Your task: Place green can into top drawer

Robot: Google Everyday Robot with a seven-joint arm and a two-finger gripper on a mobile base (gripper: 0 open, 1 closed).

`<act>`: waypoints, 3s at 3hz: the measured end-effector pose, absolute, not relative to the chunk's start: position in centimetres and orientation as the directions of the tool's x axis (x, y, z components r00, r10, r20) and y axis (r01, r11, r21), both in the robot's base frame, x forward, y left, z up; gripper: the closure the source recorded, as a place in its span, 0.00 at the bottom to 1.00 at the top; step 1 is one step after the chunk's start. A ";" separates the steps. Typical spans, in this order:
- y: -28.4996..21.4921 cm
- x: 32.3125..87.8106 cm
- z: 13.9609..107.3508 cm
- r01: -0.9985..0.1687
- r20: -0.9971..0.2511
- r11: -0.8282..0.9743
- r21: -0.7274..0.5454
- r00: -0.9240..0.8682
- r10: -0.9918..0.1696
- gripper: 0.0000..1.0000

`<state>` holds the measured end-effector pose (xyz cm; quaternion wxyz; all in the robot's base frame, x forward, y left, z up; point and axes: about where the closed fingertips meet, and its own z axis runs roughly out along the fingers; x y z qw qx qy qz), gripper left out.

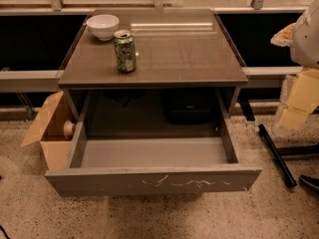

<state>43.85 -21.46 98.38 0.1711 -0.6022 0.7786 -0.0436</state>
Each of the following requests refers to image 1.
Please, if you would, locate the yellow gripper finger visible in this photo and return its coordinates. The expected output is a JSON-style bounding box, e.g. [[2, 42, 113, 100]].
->
[[277, 69, 319, 130], [270, 23, 295, 47]]

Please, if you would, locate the green soda can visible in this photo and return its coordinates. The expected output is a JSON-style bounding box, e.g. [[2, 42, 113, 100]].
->
[[113, 30, 137, 73]]

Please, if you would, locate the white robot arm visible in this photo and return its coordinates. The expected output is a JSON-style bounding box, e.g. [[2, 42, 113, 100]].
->
[[270, 0, 319, 135]]

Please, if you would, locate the grey cabinet with glass top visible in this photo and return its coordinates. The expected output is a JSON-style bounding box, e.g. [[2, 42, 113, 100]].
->
[[57, 8, 249, 139]]

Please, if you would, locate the open grey top drawer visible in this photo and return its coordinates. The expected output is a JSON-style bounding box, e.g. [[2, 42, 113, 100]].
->
[[46, 89, 262, 196]]

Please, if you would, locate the black chair base leg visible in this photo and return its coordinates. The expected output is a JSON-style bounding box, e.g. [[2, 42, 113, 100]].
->
[[258, 124, 319, 192]]

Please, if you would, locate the black bag under cabinet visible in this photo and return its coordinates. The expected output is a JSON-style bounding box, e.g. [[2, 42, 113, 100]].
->
[[162, 89, 217, 124]]

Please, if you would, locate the white ceramic bowl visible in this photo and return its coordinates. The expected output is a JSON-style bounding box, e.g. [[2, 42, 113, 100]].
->
[[86, 14, 120, 41]]

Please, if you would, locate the tape roll in box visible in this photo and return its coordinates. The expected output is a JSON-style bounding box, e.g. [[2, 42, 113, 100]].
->
[[63, 120, 76, 140]]

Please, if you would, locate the open cardboard box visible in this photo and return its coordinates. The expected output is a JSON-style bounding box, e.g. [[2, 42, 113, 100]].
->
[[21, 91, 75, 170]]

